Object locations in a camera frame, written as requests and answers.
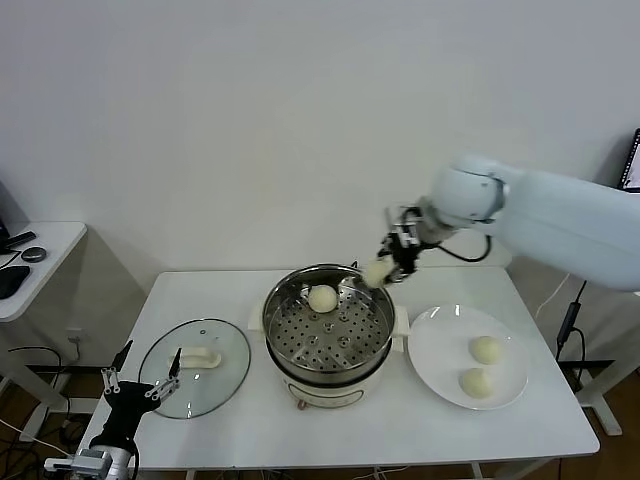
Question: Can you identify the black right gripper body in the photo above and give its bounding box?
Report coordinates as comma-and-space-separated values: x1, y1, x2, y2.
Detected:
389, 227, 426, 274

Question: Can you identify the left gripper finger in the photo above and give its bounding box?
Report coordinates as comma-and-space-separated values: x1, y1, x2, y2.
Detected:
101, 340, 135, 397
144, 347, 182, 400

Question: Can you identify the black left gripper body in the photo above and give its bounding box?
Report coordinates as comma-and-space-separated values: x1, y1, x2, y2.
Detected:
102, 381, 161, 440

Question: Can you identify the white steamed baozi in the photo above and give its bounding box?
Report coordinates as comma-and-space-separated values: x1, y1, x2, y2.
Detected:
468, 335, 503, 366
459, 368, 496, 400
363, 258, 394, 290
307, 283, 338, 315

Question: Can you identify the glass lid with cream handle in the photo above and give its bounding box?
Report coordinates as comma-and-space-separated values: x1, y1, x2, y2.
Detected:
138, 318, 252, 420

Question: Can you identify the perforated steel steamer basket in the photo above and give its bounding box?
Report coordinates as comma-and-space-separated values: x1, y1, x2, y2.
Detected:
247, 264, 411, 374

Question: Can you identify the white round plate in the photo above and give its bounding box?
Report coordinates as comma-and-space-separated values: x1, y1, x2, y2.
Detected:
407, 304, 530, 411

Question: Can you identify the white side desk with mouse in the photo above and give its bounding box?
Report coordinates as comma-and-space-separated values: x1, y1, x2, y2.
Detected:
0, 222, 91, 444

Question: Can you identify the cream electric cooking pot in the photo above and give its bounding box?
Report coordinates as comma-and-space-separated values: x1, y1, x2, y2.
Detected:
267, 339, 404, 412

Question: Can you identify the black remote bar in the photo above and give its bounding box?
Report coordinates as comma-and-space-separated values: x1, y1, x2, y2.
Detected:
0, 231, 39, 252

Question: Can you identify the dark computer monitor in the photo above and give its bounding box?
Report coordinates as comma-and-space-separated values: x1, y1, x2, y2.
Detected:
0, 178, 32, 254

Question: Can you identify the black laptop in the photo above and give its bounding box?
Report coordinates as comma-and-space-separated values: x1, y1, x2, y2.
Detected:
618, 127, 640, 194

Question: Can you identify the white side desk with laptop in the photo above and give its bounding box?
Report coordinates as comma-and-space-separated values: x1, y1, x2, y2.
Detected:
562, 284, 640, 437

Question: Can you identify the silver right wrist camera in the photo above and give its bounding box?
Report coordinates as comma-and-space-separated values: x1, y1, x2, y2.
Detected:
383, 203, 424, 236

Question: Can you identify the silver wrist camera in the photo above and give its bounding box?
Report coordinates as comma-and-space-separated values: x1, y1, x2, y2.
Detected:
383, 203, 424, 236
43, 447, 129, 476

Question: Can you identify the white wall outlet plug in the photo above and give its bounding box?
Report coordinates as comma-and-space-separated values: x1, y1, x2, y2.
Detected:
64, 327, 90, 362

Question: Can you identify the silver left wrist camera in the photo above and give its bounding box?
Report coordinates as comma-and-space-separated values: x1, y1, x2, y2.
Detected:
43, 447, 129, 476

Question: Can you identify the black floor cable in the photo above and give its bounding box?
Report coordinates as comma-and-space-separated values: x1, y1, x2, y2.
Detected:
7, 347, 66, 374

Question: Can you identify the white floor cable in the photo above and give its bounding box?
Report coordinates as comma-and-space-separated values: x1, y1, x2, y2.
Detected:
0, 417, 76, 459

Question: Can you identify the black cable with adapter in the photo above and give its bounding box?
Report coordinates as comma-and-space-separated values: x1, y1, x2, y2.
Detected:
554, 282, 616, 392

